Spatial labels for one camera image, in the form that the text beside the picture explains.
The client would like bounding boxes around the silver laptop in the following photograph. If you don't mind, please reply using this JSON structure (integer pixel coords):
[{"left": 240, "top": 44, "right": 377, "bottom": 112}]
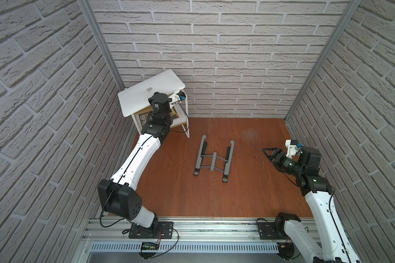
[{"left": 118, "top": 70, "right": 185, "bottom": 117}]

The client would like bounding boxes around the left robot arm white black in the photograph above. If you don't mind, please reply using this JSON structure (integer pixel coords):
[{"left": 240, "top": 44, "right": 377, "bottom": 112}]
[{"left": 97, "top": 92, "right": 172, "bottom": 236}]

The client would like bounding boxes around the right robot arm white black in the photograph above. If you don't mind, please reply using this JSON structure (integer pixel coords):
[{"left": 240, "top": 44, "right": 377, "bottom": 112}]
[{"left": 262, "top": 146, "right": 361, "bottom": 263}]

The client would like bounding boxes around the black laptop stand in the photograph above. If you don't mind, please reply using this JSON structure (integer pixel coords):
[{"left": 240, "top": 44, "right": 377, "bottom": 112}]
[{"left": 193, "top": 134, "right": 235, "bottom": 183}]

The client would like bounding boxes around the Folio 02 book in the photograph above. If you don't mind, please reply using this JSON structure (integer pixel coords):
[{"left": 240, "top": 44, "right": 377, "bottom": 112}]
[{"left": 131, "top": 104, "right": 188, "bottom": 133}]

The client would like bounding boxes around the white shelf with wooden top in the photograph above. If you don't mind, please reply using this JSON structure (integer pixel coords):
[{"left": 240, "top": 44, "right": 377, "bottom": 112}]
[{"left": 132, "top": 89, "right": 187, "bottom": 144}]

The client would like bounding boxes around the right controller board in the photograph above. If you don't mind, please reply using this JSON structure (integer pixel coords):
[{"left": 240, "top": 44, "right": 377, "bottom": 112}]
[{"left": 277, "top": 243, "right": 295, "bottom": 260}]

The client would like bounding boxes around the controller board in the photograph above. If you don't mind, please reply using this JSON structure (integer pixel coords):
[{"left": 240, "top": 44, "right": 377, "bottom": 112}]
[
  {"left": 277, "top": 243, "right": 295, "bottom": 260},
  {"left": 140, "top": 242, "right": 160, "bottom": 252}
]

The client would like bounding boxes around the left controller board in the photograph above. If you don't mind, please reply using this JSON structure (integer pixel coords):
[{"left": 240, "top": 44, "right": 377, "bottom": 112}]
[{"left": 140, "top": 242, "right": 160, "bottom": 252}]

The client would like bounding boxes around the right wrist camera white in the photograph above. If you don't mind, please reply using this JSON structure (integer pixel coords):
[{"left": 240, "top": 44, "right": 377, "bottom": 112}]
[{"left": 285, "top": 139, "right": 304, "bottom": 158}]

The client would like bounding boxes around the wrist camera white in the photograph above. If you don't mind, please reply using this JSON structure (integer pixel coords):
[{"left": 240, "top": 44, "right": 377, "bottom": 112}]
[
  {"left": 169, "top": 90, "right": 187, "bottom": 105},
  {"left": 285, "top": 139, "right": 304, "bottom": 158}
]

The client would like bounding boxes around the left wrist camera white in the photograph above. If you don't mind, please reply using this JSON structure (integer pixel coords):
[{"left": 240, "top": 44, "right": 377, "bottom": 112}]
[{"left": 169, "top": 90, "right": 187, "bottom": 105}]

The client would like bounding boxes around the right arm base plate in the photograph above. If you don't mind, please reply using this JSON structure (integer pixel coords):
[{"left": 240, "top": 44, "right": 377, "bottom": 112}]
[{"left": 257, "top": 221, "right": 289, "bottom": 240}]

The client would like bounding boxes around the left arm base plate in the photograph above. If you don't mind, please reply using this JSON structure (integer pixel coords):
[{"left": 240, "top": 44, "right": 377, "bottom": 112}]
[{"left": 128, "top": 221, "right": 174, "bottom": 240}]

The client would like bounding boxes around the aluminium mounting rail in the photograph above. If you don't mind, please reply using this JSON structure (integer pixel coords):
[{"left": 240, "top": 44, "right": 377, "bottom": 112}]
[{"left": 77, "top": 217, "right": 289, "bottom": 259}]

